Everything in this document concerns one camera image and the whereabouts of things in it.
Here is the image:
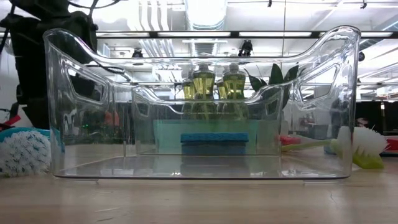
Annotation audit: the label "red bar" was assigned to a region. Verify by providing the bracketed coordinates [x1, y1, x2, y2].
[0, 114, 21, 127]

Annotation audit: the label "yellow-green dish brush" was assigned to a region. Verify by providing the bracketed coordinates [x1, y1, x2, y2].
[281, 125, 389, 170]

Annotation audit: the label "black overhead light bar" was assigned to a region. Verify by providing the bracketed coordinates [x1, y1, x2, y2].
[95, 30, 398, 39]

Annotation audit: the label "red dish brush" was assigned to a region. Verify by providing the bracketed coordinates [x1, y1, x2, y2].
[279, 134, 398, 152]

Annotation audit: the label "black partition panel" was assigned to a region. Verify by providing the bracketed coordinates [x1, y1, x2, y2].
[355, 101, 398, 135]

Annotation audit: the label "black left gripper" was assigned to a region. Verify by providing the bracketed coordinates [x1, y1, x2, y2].
[14, 40, 68, 130]

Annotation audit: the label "clear plastic bin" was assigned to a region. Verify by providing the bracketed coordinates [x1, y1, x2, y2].
[42, 24, 362, 181]
[132, 83, 286, 156]

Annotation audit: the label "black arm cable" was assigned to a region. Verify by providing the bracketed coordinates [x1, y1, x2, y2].
[67, 0, 124, 9]

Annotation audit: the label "snake plant in white pot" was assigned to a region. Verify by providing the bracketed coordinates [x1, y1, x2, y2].
[244, 63, 307, 110]

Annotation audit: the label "blue dish brush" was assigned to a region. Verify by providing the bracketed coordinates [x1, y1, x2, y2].
[0, 129, 52, 178]

